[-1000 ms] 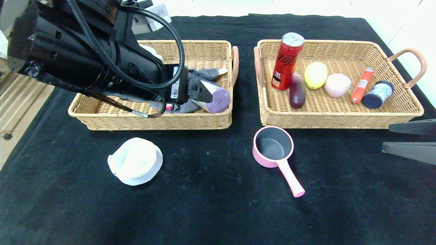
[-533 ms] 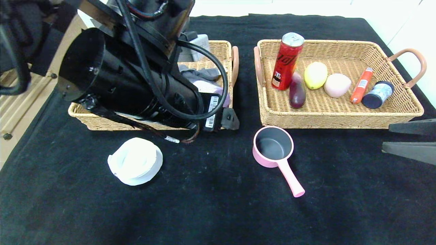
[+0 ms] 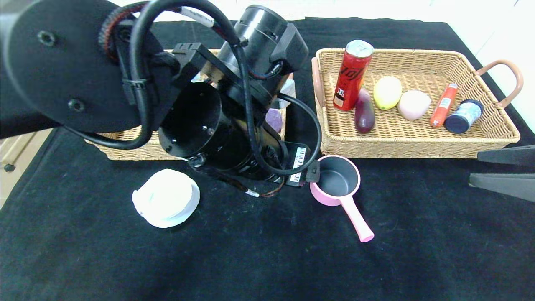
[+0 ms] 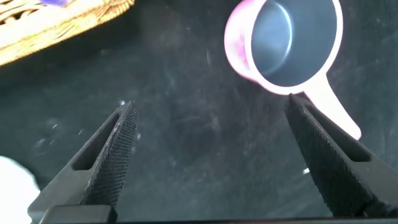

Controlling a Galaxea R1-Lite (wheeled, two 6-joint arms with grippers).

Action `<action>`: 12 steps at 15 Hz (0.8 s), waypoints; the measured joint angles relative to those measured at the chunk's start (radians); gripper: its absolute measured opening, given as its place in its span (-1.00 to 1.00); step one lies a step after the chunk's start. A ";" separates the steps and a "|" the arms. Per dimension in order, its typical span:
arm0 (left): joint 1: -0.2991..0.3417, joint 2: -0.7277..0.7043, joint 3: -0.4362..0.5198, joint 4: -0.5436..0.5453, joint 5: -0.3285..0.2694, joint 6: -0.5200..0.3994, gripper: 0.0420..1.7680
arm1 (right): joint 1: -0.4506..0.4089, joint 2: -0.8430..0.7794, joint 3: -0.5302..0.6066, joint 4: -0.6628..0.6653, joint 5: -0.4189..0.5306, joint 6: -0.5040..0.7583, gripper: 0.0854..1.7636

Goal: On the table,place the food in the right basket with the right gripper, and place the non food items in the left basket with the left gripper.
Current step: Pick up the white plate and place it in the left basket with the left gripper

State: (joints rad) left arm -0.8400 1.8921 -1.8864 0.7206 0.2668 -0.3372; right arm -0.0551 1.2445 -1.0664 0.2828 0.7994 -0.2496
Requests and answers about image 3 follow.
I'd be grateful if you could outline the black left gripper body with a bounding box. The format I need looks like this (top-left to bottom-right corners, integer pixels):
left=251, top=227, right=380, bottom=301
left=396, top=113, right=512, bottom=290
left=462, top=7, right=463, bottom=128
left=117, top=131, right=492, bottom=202
left=279, top=141, right=312, bottom=187

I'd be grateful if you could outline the pink saucepan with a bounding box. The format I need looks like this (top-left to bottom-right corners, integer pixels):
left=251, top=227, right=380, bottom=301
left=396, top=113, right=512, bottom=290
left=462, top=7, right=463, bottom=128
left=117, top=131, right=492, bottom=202
left=310, top=156, right=375, bottom=243

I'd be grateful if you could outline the purple eggplant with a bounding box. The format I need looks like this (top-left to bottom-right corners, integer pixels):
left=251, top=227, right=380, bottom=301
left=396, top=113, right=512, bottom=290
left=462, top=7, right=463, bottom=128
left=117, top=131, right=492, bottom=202
left=355, top=87, right=376, bottom=134

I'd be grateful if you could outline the blue lidded gum jar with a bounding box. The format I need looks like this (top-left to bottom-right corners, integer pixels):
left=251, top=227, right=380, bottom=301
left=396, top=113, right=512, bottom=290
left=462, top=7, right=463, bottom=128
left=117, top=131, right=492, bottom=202
left=443, top=99, right=484, bottom=135

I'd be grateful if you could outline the wicker basket with food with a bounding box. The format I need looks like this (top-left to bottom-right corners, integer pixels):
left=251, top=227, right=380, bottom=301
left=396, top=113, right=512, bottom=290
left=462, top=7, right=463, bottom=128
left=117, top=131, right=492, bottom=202
left=311, top=48, right=524, bottom=159

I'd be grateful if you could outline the wicker basket with bath items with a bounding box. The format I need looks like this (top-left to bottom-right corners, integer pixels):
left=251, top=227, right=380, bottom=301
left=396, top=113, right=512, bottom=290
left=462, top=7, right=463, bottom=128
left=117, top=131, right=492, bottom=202
left=85, top=48, right=294, bottom=161

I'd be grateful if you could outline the purple garbage bag roll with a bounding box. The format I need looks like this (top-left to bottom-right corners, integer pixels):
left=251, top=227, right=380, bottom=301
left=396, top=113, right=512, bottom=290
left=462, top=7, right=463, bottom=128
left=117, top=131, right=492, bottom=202
left=266, top=108, right=285, bottom=134

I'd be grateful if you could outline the black table cloth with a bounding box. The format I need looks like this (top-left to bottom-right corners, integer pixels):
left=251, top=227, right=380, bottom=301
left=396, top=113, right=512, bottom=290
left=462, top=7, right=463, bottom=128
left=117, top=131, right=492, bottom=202
left=0, top=18, right=535, bottom=301

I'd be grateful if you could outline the red drink can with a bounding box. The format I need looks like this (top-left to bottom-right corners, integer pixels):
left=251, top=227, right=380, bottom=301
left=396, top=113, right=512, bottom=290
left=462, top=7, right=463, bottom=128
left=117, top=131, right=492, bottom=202
left=333, top=40, right=374, bottom=112

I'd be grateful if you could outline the yellow lemon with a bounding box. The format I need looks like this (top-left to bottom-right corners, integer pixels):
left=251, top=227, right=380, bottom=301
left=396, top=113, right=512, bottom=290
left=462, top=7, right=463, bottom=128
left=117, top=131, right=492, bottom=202
left=373, top=76, right=402, bottom=111

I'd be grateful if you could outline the red wrapped sausage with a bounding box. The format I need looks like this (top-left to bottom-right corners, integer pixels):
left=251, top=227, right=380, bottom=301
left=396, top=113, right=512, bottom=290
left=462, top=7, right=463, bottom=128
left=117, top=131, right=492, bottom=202
left=430, top=83, right=459, bottom=128

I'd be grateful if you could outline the white desk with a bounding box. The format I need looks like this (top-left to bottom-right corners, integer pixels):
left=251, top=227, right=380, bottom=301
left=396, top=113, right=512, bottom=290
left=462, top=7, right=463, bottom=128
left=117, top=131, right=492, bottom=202
left=288, top=0, right=435, bottom=23

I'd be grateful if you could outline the wooden rack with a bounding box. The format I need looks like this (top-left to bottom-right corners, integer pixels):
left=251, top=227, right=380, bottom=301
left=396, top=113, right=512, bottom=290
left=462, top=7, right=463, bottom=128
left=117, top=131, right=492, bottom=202
left=0, top=130, right=55, bottom=173

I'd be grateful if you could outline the thin wire with white tag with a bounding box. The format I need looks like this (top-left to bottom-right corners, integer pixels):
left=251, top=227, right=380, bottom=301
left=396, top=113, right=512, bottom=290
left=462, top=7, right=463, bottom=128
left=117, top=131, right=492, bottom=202
left=188, top=157, right=289, bottom=198

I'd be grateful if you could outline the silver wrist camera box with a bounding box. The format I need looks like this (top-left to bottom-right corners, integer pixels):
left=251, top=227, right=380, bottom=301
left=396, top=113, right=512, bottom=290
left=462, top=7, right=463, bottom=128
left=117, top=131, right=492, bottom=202
left=279, top=79, right=296, bottom=110

